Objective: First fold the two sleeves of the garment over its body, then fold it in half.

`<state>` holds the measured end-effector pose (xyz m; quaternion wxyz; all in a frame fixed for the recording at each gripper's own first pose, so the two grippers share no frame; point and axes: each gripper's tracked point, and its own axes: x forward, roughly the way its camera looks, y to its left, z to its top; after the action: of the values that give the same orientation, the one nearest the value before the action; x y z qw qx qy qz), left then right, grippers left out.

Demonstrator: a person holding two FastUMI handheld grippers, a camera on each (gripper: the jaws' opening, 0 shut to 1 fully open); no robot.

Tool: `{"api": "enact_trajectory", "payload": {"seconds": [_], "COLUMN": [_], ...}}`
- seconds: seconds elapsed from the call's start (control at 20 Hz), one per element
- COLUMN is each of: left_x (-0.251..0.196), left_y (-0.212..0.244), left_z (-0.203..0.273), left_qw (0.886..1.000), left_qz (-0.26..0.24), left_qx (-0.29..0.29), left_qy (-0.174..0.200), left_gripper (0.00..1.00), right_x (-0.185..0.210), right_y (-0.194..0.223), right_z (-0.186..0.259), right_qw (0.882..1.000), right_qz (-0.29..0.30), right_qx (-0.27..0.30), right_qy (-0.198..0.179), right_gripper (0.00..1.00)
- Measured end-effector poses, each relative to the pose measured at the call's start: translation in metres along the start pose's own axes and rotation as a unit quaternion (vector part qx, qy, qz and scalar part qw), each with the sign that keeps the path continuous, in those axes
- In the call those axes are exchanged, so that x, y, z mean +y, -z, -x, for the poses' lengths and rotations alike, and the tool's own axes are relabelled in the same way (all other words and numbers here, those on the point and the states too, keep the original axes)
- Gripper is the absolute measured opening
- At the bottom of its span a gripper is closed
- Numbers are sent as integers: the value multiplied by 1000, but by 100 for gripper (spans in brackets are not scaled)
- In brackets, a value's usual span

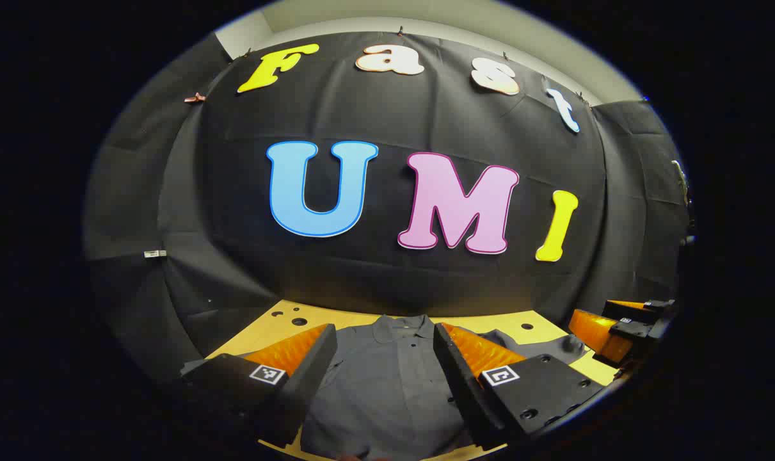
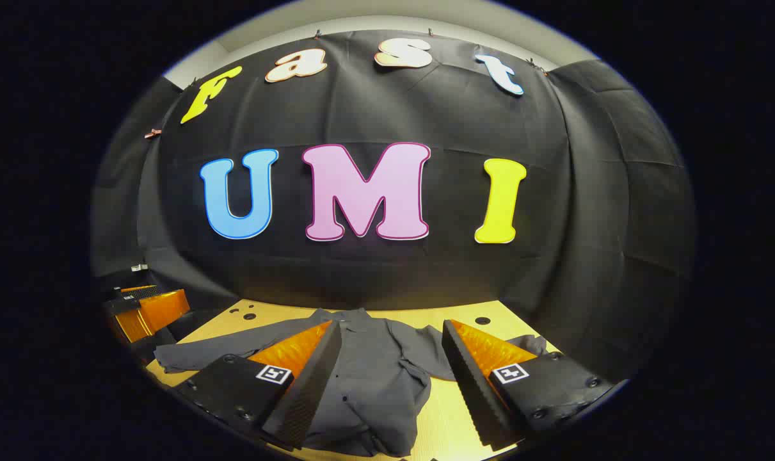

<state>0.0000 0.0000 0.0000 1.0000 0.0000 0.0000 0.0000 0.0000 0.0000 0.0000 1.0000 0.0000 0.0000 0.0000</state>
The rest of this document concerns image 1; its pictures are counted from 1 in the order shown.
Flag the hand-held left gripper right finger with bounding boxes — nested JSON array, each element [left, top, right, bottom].
[[433, 322, 605, 452]]

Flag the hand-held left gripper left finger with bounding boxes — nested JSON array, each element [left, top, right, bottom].
[[181, 323, 338, 449]]

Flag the black backdrop cloth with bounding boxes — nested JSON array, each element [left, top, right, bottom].
[[83, 31, 692, 385]]

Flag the grey button shirt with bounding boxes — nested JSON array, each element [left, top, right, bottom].
[[181, 314, 589, 461]]

